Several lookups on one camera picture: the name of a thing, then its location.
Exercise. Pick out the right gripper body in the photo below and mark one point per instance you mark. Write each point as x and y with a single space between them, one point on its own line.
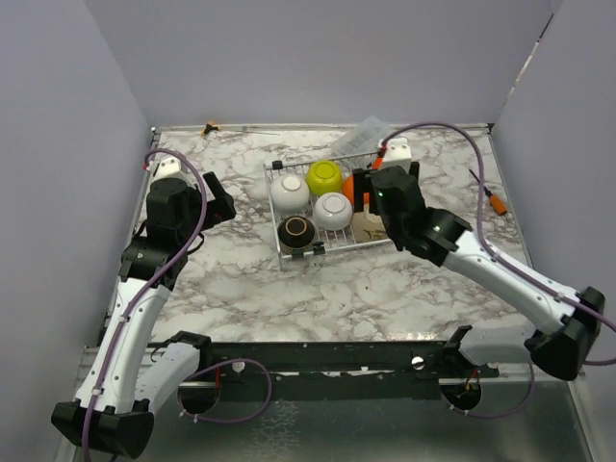
391 228

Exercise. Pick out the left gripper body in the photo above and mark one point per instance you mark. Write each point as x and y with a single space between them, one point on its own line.
195 201

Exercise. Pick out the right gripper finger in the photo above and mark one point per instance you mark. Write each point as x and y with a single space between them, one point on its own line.
414 171
362 189

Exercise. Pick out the orange white bowl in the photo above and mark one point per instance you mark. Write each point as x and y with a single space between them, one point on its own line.
348 192

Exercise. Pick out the orange plastic bowl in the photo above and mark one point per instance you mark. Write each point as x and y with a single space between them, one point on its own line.
377 163

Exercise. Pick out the yellow white bowl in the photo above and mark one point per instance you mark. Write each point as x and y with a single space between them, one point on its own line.
324 177

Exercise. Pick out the plain white bowl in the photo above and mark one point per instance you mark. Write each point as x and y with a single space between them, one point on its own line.
332 211

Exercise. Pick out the beige ceramic bowl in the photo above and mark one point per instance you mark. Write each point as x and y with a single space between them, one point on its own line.
367 227

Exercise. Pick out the black patterned bowl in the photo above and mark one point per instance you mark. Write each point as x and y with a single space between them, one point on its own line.
296 233

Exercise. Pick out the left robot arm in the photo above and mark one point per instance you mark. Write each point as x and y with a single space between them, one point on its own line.
114 410

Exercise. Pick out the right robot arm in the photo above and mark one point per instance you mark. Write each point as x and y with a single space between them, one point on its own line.
562 323

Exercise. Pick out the clear plastic container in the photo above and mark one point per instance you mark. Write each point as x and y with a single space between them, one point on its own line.
363 139

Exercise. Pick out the yellow black small clamp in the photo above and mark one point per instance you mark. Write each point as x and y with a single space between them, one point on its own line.
209 129

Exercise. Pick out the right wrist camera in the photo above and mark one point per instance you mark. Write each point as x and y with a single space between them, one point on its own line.
397 154

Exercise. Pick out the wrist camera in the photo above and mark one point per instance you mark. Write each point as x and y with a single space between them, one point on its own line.
397 154
168 167

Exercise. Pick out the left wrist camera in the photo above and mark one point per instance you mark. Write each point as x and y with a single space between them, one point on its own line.
168 167

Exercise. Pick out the silver wire dish rack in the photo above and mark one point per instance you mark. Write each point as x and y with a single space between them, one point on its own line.
325 241

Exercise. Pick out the orange handled screwdriver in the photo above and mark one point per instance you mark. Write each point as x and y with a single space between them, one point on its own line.
496 204

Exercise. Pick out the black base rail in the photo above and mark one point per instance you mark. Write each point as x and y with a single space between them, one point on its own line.
251 372

